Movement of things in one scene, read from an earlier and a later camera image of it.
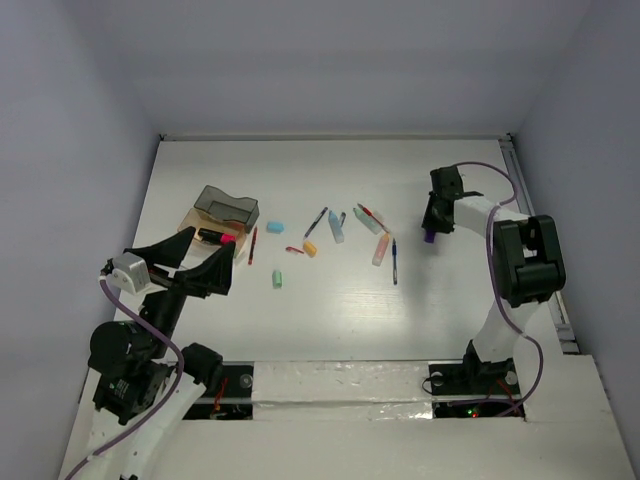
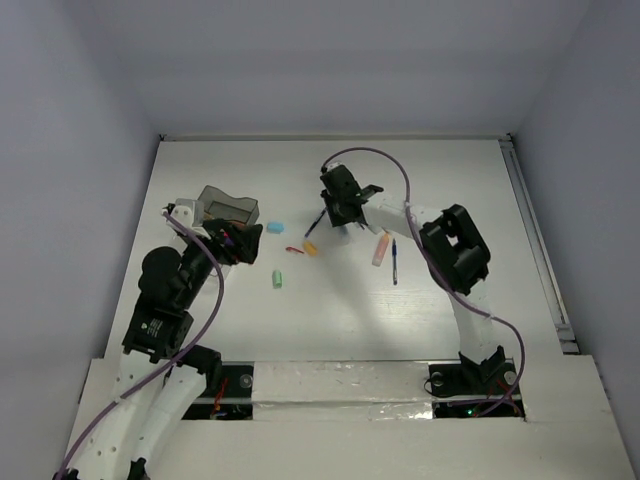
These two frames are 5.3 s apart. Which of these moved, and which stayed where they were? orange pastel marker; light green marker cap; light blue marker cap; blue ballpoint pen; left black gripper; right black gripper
Moved: left black gripper; right black gripper
Stayed: blue ballpoint pen; light green marker cap; light blue marker cap; orange pastel marker
